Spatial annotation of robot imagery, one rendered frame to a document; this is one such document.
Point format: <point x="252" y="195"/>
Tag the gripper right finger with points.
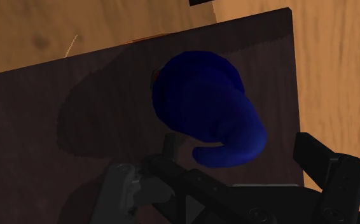
<point x="344" y="176"/>

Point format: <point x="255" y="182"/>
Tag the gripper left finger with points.
<point x="180" y="180"/>

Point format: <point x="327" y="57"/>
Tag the dark brown wooden table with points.
<point x="37" y="124"/>

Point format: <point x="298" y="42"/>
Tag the dark blue mug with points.
<point x="204" y="102"/>

